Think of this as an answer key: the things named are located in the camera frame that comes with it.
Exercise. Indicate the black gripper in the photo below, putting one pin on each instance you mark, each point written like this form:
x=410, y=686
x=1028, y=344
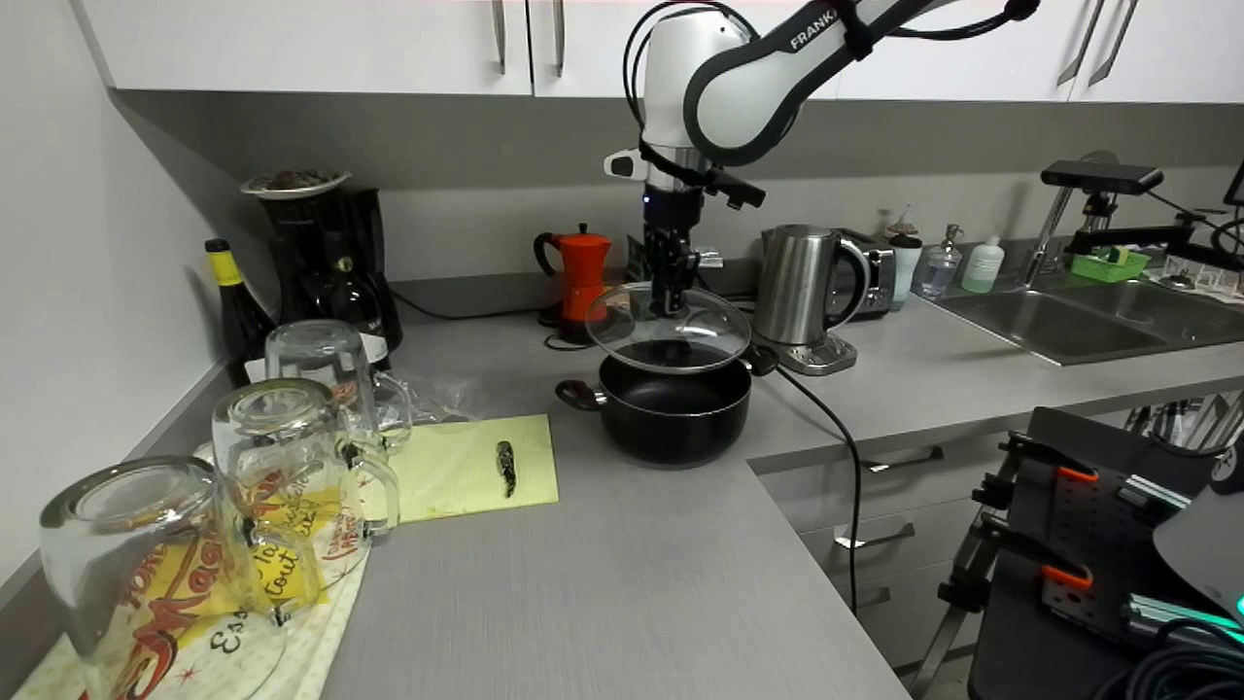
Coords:
x=670, y=216

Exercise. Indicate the glass pot lid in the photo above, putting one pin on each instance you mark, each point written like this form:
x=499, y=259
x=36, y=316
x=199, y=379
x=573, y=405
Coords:
x=696, y=334

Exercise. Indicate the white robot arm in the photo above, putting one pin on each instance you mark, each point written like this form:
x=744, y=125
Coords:
x=713, y=95

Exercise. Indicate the red moka pot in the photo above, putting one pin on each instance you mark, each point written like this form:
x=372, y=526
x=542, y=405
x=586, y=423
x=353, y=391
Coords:
x=580, y=266

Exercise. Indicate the black cooking pot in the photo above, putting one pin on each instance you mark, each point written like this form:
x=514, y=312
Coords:
x=663, y=415

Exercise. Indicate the stainless steel electric kettle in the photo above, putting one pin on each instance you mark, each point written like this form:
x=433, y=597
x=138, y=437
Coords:
x=792, y=321

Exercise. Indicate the silver toaster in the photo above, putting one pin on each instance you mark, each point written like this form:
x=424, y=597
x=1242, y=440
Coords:
x=879, y=284

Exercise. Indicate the small dark object on cloth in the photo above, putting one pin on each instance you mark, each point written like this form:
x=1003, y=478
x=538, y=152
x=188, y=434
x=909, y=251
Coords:
x=508, y=463

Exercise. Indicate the soap bottle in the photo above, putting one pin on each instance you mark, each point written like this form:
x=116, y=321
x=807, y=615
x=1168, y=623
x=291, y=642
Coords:
x=983, y=270

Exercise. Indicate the upturned glass mug rear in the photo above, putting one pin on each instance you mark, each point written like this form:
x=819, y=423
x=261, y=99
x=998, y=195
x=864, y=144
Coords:
x=335, y=356

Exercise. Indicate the upturned glass mug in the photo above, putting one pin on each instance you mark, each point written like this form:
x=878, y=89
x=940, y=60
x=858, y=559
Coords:
x=308, y=489
x=335, y=356

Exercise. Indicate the black coffee maker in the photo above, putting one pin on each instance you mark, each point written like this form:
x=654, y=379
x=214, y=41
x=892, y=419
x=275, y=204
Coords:
x=327, y=251

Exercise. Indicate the steel sink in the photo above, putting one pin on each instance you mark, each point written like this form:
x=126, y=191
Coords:
x=1103, y=321

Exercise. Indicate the upturned glass mug middle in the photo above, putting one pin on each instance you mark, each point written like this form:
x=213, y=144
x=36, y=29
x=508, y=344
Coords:
x=308, y=489

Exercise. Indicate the dark wine bottle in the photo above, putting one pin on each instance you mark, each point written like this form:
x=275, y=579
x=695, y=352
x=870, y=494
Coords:
x=243, y=321

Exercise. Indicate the green sponge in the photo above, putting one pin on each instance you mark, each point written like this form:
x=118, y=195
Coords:
x=1114, y=266

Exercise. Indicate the upper cabinet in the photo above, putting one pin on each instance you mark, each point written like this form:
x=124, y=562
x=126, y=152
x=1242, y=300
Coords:
x=1114, y=54

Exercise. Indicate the black equipment with orange clamps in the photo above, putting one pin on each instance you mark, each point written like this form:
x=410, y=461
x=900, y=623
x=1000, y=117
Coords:
x=1107, y=568

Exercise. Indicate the printed dish towel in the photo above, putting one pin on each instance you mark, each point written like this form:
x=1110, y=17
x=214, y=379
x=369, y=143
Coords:
x=314, y=634

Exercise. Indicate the upturned glass front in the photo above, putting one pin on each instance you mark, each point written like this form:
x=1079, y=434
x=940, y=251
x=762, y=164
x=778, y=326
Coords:
x=98, y=526

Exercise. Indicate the drawer handle upper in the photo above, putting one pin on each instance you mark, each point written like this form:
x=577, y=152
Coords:
x=905, y=461

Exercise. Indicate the drawer handle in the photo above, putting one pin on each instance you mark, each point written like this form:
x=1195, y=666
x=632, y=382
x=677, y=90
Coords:
x=860, y=544
x=905, y=461

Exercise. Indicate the drawer handle lower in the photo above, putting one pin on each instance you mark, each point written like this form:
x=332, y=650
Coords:
x=860, y=544

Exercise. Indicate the black camera on stand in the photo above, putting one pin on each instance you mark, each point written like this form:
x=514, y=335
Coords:
x=1103, y=178

